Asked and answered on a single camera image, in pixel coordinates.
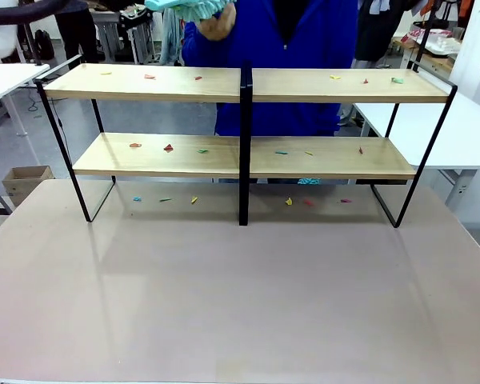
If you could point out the person's right forearm blue sleeve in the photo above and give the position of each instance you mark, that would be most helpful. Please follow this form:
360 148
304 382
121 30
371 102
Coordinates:
192 48

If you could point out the person's right hand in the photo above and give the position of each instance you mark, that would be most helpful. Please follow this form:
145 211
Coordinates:
220 28

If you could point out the wooden background table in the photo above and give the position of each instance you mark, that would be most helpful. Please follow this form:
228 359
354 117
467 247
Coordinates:
428 56

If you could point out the large white table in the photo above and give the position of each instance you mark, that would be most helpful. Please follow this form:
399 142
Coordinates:
456 132

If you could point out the black stand pole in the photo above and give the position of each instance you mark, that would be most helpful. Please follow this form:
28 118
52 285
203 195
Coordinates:
31 44
426 34

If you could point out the dark hanging jacket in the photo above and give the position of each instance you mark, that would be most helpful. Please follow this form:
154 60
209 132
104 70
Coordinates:
378 28

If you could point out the person in blue jacket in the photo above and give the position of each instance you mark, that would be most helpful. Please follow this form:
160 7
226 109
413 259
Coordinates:
304 36

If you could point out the light blue hanging cloth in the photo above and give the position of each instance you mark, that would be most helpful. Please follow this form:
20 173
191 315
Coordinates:
170 38

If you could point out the orange paper scrap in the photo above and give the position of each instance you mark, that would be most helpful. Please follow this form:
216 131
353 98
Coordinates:
135 145

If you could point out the white background desk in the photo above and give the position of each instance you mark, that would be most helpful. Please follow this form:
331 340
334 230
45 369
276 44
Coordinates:
116 24

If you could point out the bystander in black clothes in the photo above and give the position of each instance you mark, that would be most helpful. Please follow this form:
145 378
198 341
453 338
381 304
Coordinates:
78 28

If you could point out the black backpack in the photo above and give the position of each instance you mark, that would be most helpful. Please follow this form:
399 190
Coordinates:
45 45

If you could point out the cardboard box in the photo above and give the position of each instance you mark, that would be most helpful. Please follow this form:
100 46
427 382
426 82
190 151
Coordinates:
24 186

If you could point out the white side table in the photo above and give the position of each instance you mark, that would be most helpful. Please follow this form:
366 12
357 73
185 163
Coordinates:
8 78

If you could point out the black frame wooden shelf unit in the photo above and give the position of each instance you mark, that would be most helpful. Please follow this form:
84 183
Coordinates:
144 86

